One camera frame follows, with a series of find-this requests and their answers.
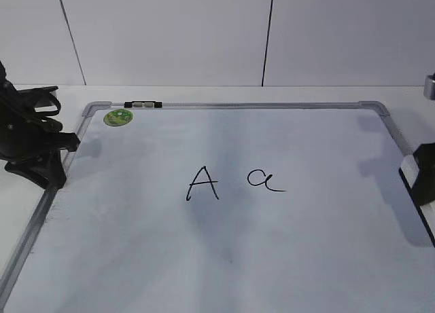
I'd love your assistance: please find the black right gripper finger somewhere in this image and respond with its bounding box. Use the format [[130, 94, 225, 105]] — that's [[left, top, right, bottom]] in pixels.
[[411, 143, 434, 206]]

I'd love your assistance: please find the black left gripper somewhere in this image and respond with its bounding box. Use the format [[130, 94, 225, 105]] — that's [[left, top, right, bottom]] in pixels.
[[1, 66, 80, 189]]

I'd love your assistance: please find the white eraser with black felt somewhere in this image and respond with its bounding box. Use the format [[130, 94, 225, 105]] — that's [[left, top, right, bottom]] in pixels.
[[398, 154, 434, 246]]

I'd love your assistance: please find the black and grey board clip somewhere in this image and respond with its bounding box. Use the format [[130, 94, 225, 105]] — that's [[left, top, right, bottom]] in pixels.
[[124, 101, 162, 109]]

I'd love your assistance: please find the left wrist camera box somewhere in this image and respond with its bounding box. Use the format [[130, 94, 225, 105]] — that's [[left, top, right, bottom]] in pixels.
[[18, 86, 61, 117]]

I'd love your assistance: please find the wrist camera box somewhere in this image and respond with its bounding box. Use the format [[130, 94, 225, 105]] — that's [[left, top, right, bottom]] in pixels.
[[423, 74, 435, 100], [18, 86, 61, 117]]

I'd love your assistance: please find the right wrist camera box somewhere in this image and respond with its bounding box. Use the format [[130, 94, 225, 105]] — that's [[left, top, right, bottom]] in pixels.
[[423, 74, 435, 100]]

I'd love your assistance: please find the white board with grey frame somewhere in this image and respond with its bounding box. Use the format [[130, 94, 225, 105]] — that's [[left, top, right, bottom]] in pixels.
[[1, 101, 434, 312]]

